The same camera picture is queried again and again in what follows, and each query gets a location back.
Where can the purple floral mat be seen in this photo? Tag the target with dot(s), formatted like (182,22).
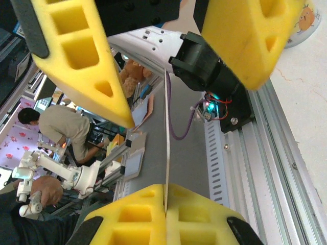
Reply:
(12,143)

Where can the open tan card holder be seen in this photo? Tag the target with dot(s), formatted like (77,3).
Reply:
(135,163)

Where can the printed tin can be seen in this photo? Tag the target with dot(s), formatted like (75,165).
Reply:
(304,25)

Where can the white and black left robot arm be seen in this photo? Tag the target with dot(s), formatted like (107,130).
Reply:
(199,66)

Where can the person's hand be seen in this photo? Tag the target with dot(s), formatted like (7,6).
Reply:
(48,189)

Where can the black controller board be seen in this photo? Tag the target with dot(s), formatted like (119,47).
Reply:
(210,109)

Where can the brown teddy bear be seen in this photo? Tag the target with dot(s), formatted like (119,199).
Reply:
(132,74)

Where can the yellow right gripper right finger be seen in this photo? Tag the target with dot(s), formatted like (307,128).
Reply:
(219,217)

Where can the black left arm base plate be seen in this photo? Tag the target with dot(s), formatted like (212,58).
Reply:
(237,120)

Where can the pink folder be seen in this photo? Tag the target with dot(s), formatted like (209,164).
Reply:
(149,107)

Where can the person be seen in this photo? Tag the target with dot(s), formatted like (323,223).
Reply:
(38,227)
(66,125)

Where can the aluminium mounting rail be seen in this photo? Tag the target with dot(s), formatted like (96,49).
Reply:
(268,178)

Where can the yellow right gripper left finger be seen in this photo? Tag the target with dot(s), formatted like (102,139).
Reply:
(112,211)

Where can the thin pale plastic card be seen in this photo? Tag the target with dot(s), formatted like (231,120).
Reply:
(168,153)

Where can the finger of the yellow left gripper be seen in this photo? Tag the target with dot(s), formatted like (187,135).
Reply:
(242,51)
(84,75)

